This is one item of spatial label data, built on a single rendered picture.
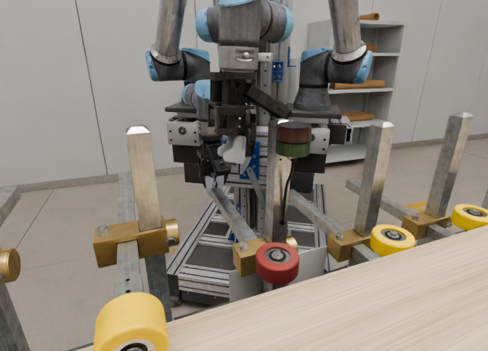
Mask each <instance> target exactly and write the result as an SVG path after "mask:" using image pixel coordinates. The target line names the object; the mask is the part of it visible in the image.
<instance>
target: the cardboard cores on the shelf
mask: <svg viewBox="0 0 488 351"><path fill-rule="evenodd" d="M376 49H377V46H376V45H375V44H366V50H367V51H368V50H370V51H372V52H373V53H375V52H376ZM384 85H385V83H384V80H383V79H379V80H374V79H366V81H365V82H364V83H363V84H354V85H352V84H335V83H330V84H329V89H371V88H383V87H384ZM341 114H342V116H347V117H348V119H349V120H350V121H364V120H373V119H374V117H375V116H374V114H373V113H367V112H366V111H354V112H342V113H341Z"/></svg>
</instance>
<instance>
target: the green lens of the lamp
mask: <svg viewBox="0 0 488 351"><path fill-rule="evenodd" d="M310 146H311V140H310V141H309V142H308V143H306V144H300V145H291V144H285V143H282V142H279V141H277V139H276V145H275V152H276V154H278V155H280V156H285V157H291V158H300V157H304V156H308V155H309V154H310Z"/></svg>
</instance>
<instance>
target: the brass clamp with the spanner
mask: <svg viewBox="0 0 488 351"><path fill-rule="evenodd" d="M240 243H242V242H240ZM244 243H247V247H248V250H247V251H246V252H240V251H238V247H239V243H235V244H233V245H232V247H233V264H234V266H235V267H236V269H237V271H238V273H239V275H240V277H244V276H247V275H252V274H255V273H256V252H257V250H258V249H259V248H260V247H261V246H263V245H264V244H267V243H268V242H267V241H266V240H265V237H262V238H257V239H253V240H249V241H244ZM286 244H287V245H289V246H291V247H293V248H294V249H295V250H296V251H297V252H298V246H297V243H296V240H295V239H294V237H292V236H291V235H287V239H286Z"/></svg>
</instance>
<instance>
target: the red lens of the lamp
mask: <svg viewBox="0 0 488 351"><path fill-rule="evenodd" d="M311 138H312V125H310V127H309V128H308V129H284V128H282V127H279V126H278V124H277V127H276V139H277V140H279V141H282V142H289V143H302V142H308V141H310V140H311Z"/></svg>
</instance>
